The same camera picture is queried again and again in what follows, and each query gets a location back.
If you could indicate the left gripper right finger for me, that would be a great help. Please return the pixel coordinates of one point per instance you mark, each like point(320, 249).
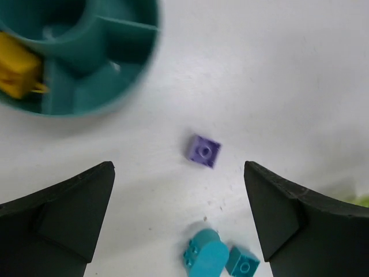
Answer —
point(305, 233)

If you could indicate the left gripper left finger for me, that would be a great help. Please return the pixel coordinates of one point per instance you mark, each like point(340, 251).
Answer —
point(54, 231)

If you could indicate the small purple lego brick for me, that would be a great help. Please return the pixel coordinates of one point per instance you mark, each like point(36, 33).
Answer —
point(202, 150)

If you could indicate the yellow lego brick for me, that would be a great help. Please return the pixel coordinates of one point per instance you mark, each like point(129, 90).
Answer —
point(21, 70)

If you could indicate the light green lego brick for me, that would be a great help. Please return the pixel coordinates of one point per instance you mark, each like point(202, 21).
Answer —
point(362, 201)

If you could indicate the teal square lego brick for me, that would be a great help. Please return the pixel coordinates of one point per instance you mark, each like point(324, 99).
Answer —
point(242, 262)

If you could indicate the teal rounded lego brick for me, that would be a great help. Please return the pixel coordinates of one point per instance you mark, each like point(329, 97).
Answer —
point(206, 255)

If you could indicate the teal round divided container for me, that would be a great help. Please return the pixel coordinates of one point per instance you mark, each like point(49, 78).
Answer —
point(92, 52)

